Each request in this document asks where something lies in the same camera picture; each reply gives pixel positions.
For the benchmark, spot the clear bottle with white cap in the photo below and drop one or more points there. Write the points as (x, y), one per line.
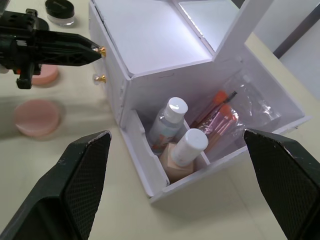
(166, 122)

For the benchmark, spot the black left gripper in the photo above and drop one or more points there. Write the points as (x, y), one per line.
(17, 42)

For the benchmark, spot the clear jar with black lid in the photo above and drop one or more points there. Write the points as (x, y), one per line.
(61, 11)

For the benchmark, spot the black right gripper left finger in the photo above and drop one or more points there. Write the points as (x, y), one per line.
(75, 180)

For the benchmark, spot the beige foundation bottle white cap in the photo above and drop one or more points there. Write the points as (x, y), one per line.
(186, 150)

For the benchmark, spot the pink round makeup sponge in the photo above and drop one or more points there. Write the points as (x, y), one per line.
(47, 74)
(37, 117)

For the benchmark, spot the gold drawer knob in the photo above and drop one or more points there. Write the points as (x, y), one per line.
(102, 51)
(100, 79)

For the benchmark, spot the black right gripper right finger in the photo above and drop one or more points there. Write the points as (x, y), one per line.
(287, 180)

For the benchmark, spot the brush set in clear bag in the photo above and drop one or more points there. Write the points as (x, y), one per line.
(222, 115)

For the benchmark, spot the white makeup organizer box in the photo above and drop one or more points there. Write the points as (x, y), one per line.
(160, 45)

